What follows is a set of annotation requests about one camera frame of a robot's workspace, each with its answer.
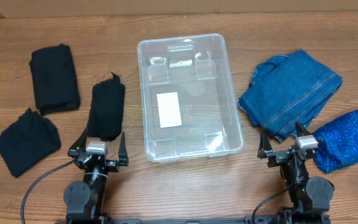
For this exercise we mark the white label in bin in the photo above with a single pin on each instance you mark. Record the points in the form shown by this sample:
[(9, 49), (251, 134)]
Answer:
[(168, 110)]

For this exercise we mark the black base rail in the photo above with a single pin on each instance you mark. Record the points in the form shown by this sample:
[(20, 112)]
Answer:
[(259, 219)]

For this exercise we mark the clear plastic storage bin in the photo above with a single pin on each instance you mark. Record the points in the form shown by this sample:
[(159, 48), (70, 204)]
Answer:
[(197, 68)]

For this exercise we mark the blue denim jeans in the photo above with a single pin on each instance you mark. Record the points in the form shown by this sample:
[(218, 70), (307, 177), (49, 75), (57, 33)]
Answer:
[(286, 89)]

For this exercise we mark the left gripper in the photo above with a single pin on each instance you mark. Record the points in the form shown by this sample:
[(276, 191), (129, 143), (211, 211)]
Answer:
[(95, 158)]

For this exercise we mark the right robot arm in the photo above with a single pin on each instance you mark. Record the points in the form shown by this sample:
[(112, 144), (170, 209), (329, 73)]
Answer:
[(310, 196)]

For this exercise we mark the black garment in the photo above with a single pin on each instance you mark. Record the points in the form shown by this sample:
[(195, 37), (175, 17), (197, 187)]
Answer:
[(27, 141), (54, 80), (107, 108)]

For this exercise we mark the sparkly blue garment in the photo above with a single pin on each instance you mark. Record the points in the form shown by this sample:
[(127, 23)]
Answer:
[(337, 143)]

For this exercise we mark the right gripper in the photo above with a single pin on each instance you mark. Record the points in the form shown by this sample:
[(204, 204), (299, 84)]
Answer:
[(286, 157)]

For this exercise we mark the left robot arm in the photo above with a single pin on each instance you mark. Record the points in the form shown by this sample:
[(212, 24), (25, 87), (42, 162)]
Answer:
[(84, 199)]

